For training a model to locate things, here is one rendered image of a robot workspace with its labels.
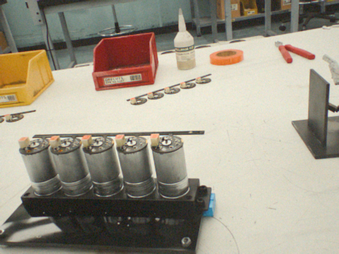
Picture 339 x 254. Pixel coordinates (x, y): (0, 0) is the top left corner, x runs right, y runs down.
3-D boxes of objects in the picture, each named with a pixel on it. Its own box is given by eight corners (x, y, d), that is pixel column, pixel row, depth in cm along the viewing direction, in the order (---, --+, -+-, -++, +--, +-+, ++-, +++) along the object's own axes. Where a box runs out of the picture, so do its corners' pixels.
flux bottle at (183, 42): (176, 70, 64) (168, 11, 59) (178, 65, 67) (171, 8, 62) (195, 68, 63) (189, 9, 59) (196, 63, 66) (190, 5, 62)
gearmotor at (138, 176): (153, 206, 29) (142, 150, 26) (123, 205, 29) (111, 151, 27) (160, 188, 31) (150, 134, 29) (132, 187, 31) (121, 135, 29)
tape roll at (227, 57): (245, 62, 62) (245, 55, 62) (211, 67, 63) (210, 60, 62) (241, 53, 68) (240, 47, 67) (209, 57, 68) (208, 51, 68)
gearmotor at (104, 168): (119, 205, 29) (106, 151, 27) (92, 205, 30) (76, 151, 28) (129, 187, 31) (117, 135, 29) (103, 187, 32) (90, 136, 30)
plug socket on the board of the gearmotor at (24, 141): (28, 148, 30) (25, 141, 29) (19, 148, 30) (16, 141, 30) (34, 143, 30) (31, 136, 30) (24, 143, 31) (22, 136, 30)
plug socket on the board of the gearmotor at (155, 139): (161, 146, 27) (160, 138, 27) (150, 146, 27) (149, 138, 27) (163, 140, 28) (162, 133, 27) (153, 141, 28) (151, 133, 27)
